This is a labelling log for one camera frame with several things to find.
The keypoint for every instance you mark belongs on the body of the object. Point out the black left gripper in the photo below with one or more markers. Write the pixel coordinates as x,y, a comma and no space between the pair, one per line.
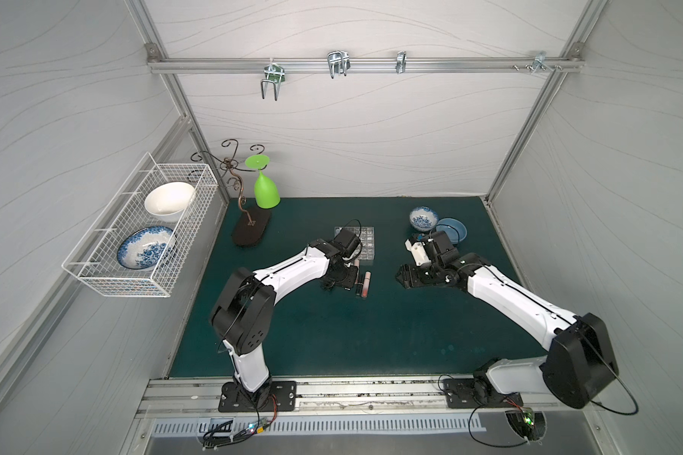
344,277

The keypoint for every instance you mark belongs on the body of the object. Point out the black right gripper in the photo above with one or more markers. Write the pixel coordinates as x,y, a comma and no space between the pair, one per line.
415,273

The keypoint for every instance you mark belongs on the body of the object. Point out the pink lip gloss tube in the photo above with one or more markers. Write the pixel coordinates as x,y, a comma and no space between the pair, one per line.
366,284

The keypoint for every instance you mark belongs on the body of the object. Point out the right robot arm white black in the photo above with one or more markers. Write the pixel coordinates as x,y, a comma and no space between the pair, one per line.
579,362

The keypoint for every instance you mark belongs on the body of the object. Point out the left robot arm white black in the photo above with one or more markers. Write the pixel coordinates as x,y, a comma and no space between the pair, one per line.
243,311

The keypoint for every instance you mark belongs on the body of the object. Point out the clear acrylic lipstick organizer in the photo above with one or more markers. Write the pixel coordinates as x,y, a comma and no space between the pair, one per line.
365,252

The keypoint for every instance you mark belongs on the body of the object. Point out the black lipstick tube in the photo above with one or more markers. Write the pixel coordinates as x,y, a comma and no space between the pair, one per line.
360,286

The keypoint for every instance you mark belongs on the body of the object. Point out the blue white porcelain bowl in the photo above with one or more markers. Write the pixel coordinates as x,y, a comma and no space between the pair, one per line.
423,219

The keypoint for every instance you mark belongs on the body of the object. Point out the light blue bowl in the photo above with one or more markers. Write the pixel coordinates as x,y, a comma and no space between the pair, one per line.
453,228

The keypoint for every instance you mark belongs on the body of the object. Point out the copper scroll glass stand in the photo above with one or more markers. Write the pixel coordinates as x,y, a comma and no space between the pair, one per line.
252,223

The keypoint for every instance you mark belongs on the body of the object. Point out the green plastic wine glass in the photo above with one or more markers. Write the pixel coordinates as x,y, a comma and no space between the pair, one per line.
265,190

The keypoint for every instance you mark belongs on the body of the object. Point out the white bowl in basket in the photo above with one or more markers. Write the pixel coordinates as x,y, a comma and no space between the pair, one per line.
169,201

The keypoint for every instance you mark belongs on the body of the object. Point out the blue patterned bowl in basket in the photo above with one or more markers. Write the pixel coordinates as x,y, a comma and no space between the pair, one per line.
143,249

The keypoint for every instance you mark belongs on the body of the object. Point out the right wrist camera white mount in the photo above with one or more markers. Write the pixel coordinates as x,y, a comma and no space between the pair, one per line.
417,249

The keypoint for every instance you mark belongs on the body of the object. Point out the white wire basket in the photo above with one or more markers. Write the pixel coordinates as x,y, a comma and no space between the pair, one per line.
93,261

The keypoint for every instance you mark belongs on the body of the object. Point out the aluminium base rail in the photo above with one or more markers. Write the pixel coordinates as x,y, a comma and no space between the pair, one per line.
313,396

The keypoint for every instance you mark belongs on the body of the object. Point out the metal double hook on rail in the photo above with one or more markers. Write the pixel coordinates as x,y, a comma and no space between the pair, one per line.
339,63

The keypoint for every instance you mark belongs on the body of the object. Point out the small metal clip on rail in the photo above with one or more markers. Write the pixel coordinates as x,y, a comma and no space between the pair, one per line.
401,62

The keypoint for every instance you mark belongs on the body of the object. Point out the metal hook right on rail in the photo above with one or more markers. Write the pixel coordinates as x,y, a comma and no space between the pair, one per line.
539,64

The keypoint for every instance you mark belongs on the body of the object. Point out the aluminium top rail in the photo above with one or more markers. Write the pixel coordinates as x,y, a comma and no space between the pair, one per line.
385,65

